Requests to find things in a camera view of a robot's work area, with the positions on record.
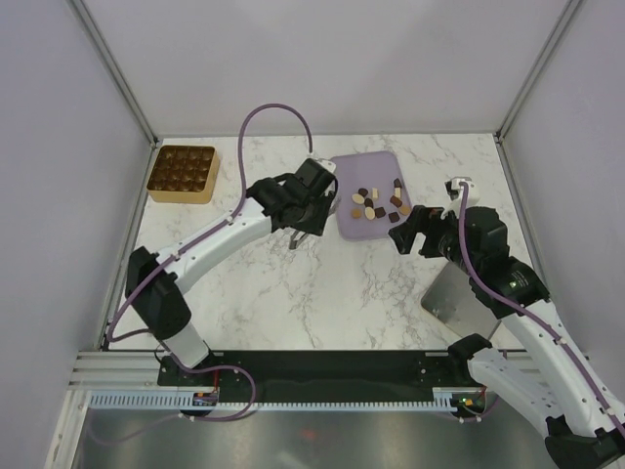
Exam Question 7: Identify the steel tray lid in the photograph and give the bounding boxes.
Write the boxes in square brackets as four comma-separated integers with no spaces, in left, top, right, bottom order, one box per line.
[421,263,498,339]

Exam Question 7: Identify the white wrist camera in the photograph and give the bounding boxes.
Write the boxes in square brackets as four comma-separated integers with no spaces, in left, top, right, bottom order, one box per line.
[441,177,480,219]
[314,158,336,174]

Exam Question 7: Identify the gold chocolate box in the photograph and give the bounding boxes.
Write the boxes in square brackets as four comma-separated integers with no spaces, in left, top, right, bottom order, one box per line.
[146,145,221,204]

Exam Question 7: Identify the left aluminium corner post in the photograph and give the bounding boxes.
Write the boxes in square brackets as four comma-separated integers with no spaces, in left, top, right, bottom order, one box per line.
[66,0,159,148]

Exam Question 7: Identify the white slotted cable duct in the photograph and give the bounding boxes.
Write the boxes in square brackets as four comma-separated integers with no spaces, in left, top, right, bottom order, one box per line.
[88,390,456,412]

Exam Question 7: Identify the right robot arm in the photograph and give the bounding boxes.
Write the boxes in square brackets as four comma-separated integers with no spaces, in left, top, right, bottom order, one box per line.
[389,205,624,468]

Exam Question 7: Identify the steel slotted tongs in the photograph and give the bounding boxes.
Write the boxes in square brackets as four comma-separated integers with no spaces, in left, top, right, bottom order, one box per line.
[288,192,341,250]

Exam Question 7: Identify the lilac plastic tray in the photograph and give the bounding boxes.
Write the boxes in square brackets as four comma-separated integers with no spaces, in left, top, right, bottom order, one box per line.
[331,150,412,241]

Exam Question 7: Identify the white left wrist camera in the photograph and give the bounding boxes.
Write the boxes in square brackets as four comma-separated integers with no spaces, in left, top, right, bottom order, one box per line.
[314,158,336,174]

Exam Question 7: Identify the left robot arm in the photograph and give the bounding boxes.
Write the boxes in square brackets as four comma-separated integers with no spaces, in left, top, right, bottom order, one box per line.
[126,158,338,385]

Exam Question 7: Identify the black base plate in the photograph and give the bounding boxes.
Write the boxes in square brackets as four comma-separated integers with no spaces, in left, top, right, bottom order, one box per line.
[155,349,489,405]

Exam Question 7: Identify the aluminium corner post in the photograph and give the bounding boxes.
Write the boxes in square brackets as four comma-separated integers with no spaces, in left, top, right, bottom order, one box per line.
[493,0,585,145]
[66,0,159,148]

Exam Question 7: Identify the aluminium frame rail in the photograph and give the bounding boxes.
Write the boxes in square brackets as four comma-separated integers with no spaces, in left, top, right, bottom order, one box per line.
[67,349,167,390]

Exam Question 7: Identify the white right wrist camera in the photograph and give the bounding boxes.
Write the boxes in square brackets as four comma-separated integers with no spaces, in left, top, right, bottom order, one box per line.
[441,177,480,219]

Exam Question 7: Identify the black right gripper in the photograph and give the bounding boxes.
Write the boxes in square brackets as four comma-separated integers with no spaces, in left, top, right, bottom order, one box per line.
[388,204,479,276]

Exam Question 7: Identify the right aluminium corner post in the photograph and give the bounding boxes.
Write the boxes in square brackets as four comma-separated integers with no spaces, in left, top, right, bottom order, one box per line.
[493,0,585,145]

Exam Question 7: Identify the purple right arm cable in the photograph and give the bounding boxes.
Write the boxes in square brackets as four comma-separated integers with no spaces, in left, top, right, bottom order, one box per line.
[458,181,616,426]

